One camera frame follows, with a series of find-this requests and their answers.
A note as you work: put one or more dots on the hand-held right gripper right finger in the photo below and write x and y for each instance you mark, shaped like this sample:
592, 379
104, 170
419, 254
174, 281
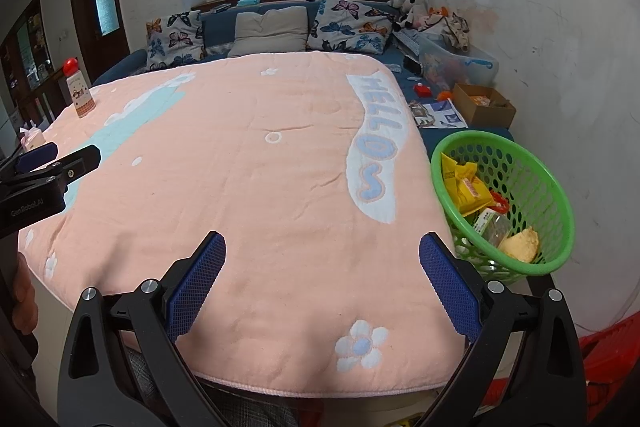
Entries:
450, 292

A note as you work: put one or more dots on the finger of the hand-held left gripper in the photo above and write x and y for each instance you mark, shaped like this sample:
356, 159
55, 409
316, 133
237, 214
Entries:
35, 157
80, 162

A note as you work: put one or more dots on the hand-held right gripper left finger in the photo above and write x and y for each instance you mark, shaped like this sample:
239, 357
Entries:
197, 287

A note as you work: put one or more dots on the small pale yellow jelly cup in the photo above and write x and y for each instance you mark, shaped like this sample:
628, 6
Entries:
522, 244

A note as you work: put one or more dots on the yellow snack wrapper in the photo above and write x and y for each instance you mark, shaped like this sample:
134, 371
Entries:
467, 187

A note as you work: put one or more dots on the green plastic basket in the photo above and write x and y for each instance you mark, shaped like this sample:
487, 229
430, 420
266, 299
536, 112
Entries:
550, 187

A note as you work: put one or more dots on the person's left hand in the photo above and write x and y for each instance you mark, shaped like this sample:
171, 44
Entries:
26, 297

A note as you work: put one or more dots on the pink tissue box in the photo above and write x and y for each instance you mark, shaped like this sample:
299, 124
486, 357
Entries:
32, 138

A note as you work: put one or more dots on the wooden side table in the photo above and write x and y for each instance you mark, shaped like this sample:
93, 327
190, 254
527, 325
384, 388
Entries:
40, 99

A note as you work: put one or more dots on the white bottle with red cap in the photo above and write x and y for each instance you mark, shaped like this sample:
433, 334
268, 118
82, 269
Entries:
80, 92

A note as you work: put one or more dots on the person's plaid trousers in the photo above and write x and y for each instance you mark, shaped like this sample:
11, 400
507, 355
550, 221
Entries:
137, 372

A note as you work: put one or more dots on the dark wooden cabinet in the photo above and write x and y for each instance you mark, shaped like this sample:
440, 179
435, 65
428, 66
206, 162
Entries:
25, 47

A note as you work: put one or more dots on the small butterfly print pillow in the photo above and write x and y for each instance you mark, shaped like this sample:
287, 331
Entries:
175, 39

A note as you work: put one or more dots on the dark wooden door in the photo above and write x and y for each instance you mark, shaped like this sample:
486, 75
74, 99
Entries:
100, 2

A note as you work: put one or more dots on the red plastic bag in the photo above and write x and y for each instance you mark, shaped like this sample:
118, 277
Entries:
610, 357

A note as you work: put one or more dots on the picture book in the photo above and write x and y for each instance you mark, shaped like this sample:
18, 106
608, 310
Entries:
445, 114

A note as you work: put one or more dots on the cardboard box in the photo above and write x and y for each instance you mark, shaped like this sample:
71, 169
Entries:
485, 104

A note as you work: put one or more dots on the blue sofa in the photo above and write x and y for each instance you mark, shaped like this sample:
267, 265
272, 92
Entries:
220, 32

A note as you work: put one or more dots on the small orange toy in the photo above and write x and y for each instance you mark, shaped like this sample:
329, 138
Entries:
445, 96

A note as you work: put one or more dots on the small red toy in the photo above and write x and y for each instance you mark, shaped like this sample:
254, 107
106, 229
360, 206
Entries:
424, 91

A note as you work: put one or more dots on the small black box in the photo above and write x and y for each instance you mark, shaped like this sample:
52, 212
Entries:
412, 66

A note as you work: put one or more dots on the clear plastic storage box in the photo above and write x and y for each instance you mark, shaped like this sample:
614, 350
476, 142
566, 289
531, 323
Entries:
465, 62

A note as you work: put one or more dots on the beige pillow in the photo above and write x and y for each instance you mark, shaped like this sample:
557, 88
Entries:
270, 29

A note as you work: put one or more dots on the orange pink plush toy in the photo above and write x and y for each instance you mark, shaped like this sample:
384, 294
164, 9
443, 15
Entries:
435, 16

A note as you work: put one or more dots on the large butterfly print pillow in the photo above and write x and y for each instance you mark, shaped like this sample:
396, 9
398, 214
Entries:
352, 24

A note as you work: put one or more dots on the cow plush toy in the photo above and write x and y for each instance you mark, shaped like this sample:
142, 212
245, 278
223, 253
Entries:
410, 9

